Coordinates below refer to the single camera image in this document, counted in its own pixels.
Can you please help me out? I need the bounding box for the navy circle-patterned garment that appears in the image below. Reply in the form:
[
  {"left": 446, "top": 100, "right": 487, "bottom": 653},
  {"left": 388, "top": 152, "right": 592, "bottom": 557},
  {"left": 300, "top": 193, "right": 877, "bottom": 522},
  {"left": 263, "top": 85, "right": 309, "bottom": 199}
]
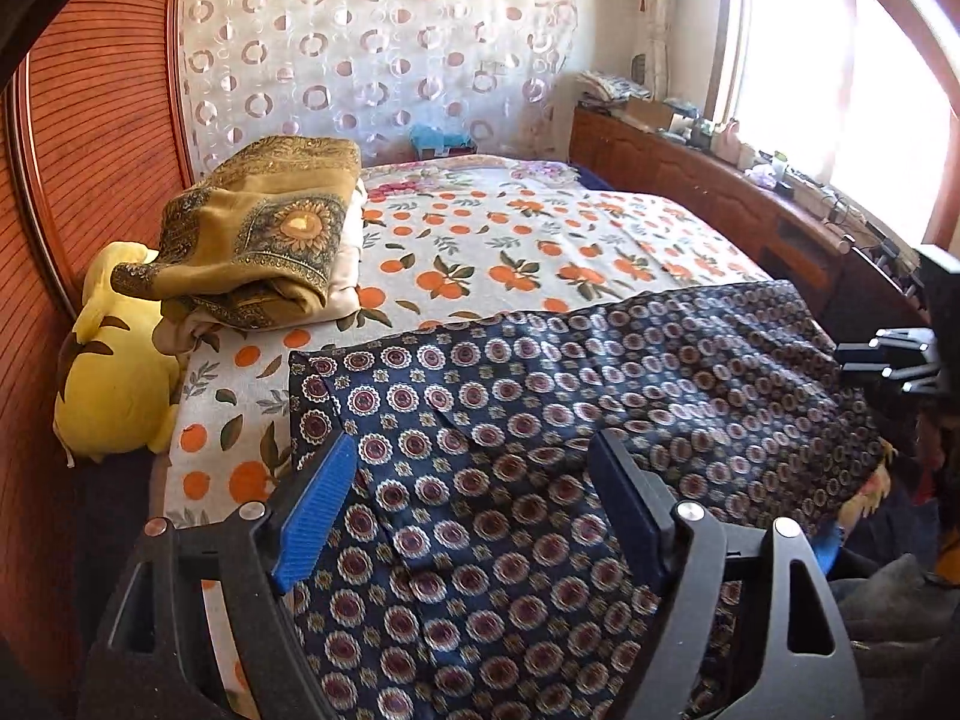
[{"left": 287, "top": 281, "right": 893, "bottom": 720}]

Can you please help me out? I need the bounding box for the blue toy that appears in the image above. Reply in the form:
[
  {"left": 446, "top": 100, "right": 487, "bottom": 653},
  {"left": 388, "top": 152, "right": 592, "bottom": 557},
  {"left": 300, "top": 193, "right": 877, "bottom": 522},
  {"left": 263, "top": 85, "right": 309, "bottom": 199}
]
[{"left": 409, "top": 124, "right": 473, "bottom": 158}]

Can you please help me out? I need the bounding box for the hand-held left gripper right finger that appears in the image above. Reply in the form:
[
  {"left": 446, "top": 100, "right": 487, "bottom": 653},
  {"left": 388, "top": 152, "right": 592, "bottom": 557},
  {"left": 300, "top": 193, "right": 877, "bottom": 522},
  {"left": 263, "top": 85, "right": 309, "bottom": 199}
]
[{"left": 587, "top": 427, "right": 863, "bottom": 720}]

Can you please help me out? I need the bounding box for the wooden slatted wardrobe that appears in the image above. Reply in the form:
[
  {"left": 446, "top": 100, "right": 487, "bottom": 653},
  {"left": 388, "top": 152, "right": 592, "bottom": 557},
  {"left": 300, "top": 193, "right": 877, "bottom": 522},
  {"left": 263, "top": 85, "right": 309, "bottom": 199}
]
[{"left": 0, "top": 0, "right": 197, "bottom": 720}]

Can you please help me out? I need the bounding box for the yellow plush toy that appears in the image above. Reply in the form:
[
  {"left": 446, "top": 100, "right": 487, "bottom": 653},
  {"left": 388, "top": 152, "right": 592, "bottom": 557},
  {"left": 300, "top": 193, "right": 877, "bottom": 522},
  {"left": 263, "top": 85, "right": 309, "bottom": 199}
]
[{"left": 52, "top": 241, "right": 188, "bottom": 470}]

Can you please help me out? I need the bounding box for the wooden framed window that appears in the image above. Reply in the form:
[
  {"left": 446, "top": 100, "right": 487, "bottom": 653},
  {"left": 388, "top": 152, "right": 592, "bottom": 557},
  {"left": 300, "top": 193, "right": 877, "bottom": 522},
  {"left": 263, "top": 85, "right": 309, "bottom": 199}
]
[{"left": 705, "top": 0, "right": 960, "bottom": 241}]

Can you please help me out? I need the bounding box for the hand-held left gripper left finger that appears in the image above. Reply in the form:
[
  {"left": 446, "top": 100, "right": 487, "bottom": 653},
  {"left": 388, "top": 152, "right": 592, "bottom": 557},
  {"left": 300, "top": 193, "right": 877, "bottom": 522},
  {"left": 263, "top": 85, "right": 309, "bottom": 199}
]
[{"left": 79, "top": 431, "right": 361, "bottom": 720}]

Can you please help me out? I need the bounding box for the stack of folded cloths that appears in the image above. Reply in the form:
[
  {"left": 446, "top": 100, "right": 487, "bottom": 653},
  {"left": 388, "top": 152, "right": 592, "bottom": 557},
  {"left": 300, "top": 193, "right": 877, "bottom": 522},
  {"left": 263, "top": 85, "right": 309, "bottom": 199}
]
[{"left": 577, "top": 70, "right": 653, "bottom": 104}]

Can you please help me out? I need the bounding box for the floral blanket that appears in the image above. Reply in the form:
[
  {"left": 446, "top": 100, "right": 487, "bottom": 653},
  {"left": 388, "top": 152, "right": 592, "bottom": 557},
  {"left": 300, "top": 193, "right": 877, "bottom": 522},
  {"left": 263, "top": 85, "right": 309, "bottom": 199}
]
[{"left": 360, "top": 152, "right": 578, "bottom": 200}]

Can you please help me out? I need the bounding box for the white window curtain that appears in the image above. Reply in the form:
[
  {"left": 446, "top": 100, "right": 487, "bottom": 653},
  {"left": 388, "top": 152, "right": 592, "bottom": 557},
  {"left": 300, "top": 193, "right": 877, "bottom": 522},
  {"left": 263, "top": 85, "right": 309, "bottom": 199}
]
[{"left": 637, "top": 0, "right": 676, "bottom": 98}]

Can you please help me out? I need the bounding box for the mustard patterned folded cloth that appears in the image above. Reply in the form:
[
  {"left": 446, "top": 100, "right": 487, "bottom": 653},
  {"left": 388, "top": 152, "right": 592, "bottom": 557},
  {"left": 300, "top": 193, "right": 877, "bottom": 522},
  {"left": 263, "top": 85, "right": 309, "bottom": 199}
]
[{"left": 111, "top": 136, "right": 366, "bottom": 331}]

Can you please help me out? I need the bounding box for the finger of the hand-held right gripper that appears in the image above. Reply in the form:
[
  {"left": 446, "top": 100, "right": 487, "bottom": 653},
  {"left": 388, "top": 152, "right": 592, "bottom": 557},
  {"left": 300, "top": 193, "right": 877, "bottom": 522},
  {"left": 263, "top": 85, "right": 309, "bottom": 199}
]
[
  {"left": 870, "top": 328, "right": 936, "bottom": 351},
  {"left": 835, "top": 343, "right": 940, "bottom": 397}
]

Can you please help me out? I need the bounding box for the dark grey cloth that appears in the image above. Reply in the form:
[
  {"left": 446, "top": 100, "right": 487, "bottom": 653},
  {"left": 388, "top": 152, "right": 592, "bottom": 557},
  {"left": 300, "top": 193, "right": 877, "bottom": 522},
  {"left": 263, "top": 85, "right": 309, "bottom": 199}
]
[{"left": 825, "top": 555, "right": 960, "bottom": 720}]

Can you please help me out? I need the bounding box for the sheer circle-patterned curtain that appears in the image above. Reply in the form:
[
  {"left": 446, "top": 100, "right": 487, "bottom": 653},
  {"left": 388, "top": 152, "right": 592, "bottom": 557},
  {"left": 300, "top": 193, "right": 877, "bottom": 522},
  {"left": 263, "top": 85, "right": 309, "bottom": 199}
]
[{"left": 180, "top": 0, "right": 578, "bottom": 173}]

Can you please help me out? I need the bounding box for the orange fruit print sheet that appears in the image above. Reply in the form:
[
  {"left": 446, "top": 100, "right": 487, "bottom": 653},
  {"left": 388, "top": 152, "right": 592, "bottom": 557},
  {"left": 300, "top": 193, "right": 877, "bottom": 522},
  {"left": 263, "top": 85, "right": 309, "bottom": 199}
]
[{"left": 161, "top": 184, "right": 773, "bottom": 720}]

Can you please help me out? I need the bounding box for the navy bed sheet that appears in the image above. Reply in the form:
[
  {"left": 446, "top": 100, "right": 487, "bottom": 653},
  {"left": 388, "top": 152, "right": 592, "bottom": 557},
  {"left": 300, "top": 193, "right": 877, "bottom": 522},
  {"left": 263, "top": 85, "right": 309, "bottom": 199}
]
[{"left": 574, "top": 163, "right": 623, "bottom": 192}]

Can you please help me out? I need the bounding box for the long wooden cabinet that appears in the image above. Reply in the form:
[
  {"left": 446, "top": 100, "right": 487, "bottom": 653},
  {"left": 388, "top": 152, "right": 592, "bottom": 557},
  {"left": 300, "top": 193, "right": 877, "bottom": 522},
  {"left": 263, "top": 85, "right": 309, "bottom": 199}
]
[{"left": 570, "top": 105, "right": 931, "bottom": 323}]

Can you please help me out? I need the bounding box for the cardboard box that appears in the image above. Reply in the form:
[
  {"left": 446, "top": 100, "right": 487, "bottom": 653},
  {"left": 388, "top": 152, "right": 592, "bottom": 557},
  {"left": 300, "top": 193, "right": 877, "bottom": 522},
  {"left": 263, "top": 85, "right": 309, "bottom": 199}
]
[{"left": 622, "top": 96, "right": 676, "bottom": 128}]

